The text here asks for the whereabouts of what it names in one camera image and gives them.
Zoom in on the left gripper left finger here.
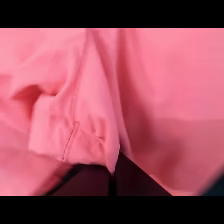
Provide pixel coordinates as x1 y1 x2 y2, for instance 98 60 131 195
45 163 112 197

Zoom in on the pink garment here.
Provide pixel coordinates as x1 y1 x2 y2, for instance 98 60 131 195
0 28 224 197

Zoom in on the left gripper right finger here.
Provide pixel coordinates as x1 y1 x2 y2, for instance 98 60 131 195
114 151 173 197

